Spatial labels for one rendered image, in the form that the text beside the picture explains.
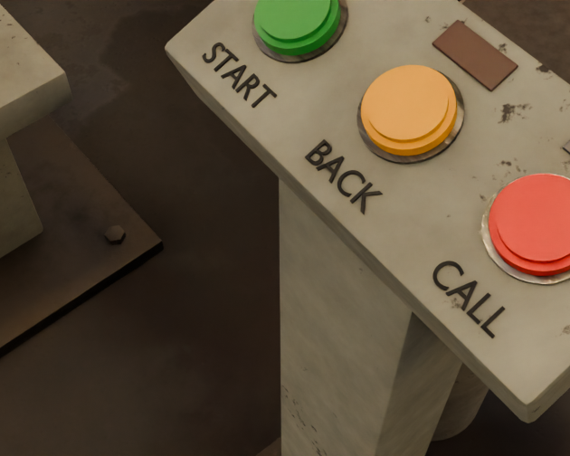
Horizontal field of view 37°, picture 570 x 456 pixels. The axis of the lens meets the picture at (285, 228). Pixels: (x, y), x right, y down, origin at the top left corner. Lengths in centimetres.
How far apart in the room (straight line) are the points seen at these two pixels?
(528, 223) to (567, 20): 24
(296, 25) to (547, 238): 15
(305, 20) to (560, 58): 19
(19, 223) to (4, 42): 25
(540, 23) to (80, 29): 88
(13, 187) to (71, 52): 35
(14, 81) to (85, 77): 42
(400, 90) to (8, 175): 66
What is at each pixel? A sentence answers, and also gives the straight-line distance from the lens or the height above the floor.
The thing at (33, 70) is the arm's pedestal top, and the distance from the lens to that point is 84.
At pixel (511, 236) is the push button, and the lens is 34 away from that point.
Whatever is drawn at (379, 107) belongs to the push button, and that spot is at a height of 61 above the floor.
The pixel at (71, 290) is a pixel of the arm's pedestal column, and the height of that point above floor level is 2.
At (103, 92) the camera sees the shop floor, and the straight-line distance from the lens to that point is 122.
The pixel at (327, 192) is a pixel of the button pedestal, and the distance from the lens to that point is 37.
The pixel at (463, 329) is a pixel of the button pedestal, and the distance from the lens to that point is 34.
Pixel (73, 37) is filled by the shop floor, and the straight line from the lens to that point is 131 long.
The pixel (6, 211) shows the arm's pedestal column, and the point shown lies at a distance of 101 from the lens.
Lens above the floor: 88
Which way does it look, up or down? 56 degrees down
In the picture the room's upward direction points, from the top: straight up
